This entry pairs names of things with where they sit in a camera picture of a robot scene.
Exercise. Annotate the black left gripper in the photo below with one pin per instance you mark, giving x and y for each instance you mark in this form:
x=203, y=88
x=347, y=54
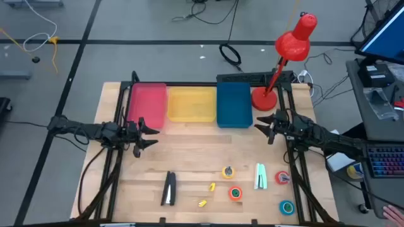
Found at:
x=132, y=135

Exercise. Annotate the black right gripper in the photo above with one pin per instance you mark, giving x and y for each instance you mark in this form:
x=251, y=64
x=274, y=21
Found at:
x=282, y=126

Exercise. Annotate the mint green stapler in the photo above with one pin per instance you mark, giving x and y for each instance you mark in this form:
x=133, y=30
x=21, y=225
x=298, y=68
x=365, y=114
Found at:
x=260, y=176

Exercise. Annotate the red tape roll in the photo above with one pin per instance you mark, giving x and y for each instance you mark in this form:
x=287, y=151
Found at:
x=276, y=176

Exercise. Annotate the black stapler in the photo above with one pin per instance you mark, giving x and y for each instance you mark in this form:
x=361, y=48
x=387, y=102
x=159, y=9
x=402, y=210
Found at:
x=172, y=186

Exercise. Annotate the green staple remover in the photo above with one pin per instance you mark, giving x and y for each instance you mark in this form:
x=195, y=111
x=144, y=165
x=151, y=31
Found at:
x=235, y=193
x=287, y=207

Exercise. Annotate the orange tape roll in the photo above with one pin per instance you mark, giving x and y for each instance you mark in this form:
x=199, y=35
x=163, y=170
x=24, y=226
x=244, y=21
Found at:
x=230, y=193

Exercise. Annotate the yellow staple remover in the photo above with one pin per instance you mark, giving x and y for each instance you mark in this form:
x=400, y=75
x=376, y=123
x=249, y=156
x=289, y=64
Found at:
x=202, y=203
x=212, y=186

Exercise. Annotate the blue tape roll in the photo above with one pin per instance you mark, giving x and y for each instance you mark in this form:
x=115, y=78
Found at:
x=281, y=208

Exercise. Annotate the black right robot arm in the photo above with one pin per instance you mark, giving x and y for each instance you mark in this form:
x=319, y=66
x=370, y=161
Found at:
x=331, y=138

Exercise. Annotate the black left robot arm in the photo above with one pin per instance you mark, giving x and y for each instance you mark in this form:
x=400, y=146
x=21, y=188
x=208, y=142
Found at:
x=79, y=129

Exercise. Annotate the yellow tape roll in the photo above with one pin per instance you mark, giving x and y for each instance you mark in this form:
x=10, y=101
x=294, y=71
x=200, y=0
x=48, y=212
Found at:
x=223, y=172

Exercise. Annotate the red desk lamp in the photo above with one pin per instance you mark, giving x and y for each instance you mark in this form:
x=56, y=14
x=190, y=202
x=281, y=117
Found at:
x=264, y=99

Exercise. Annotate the pink plastic bin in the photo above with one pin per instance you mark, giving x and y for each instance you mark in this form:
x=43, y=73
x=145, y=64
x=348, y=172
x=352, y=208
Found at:
x=148, y=101

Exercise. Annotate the blue plastic bin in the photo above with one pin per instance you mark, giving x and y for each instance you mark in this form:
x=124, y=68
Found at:
x=235, y=104

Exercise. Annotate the black power strip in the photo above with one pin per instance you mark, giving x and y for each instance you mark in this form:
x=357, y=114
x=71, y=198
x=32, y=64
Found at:
x=240, y=77

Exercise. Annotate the yellow plastic bin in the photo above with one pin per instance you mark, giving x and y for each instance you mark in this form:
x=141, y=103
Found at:
x=192, y=104

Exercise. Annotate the white box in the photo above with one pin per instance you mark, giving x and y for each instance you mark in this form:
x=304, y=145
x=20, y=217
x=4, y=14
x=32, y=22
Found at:
x=339, y=160

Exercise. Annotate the yellow roll with blue print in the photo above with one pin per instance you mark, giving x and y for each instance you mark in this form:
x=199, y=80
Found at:
x=353, y=171

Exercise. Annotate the grey side desk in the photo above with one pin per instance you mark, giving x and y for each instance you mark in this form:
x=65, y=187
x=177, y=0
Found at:
x=378, y=132

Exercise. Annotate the clear plastic bag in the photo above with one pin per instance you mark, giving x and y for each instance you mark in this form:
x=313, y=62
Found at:
x=378, y=104

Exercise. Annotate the black mini computer box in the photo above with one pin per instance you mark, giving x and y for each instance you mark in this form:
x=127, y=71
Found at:
x=375, y=75

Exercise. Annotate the backlit keyboard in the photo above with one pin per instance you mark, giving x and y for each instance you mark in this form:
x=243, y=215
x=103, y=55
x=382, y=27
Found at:
x=386, y=160

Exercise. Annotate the computer monitor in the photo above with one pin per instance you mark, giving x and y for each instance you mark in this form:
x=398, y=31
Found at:
x=385, y=41

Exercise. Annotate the black floor fan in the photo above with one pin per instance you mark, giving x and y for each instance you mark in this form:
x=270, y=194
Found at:
x=374, y=19

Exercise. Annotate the person's hand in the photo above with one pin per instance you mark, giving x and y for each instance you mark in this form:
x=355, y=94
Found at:
x=394, y=217

